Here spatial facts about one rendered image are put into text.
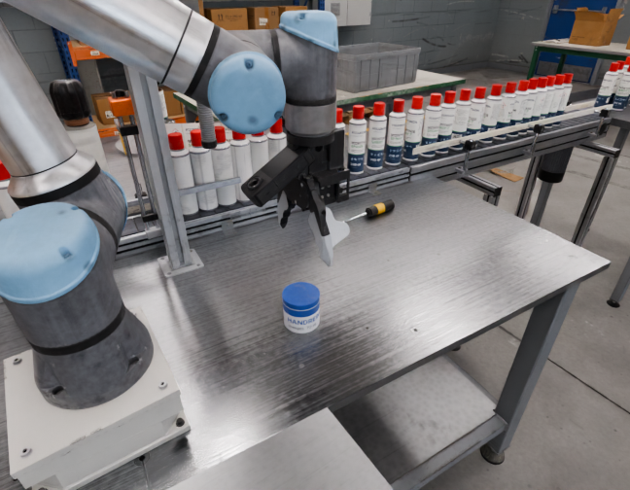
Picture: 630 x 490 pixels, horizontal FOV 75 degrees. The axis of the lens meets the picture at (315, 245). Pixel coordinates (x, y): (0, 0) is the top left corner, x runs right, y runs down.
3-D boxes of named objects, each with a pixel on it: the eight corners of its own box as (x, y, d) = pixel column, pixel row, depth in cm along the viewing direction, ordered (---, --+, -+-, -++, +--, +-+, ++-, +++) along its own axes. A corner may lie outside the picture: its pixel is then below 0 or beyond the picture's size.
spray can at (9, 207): (48, 239, 95) (13, 155, 84) (49, 250, 92) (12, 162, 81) (21, 246, 93) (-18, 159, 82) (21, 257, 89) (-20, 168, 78)
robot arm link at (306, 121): (302, 110, 54) (272, 97, 60) (302, 143, 57) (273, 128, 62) (347, 101, 58) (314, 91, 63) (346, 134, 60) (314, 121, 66)
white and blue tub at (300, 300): (306, 304, 84) (306, 277, 80) (327, 324, 79) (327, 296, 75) (276, 318, 80) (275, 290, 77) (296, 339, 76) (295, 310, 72)
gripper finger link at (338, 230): (363, 255, 65) (343, 199, 65) (332, 266, 63) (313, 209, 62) (352, 257, 68) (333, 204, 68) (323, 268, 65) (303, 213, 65)
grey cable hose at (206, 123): (215, 143, 94) (201, 41, 82) (220, 148, 91) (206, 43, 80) (199, 146, 92) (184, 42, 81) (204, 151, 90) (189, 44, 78)
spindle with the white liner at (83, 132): (112, 179, 125) (82, 75, 109) (116, 191, 118) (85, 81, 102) (79, 186, 121) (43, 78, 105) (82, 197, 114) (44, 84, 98)
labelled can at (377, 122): (375, 163, 136) (381, 99, 125) (385, 169, 132) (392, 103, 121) (363, 166, 133) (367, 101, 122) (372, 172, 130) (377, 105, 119)
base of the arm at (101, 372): (143, 311, 68) (125, 263, 62) (163, 378, 57) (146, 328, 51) (39, 348, 62) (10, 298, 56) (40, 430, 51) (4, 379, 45)
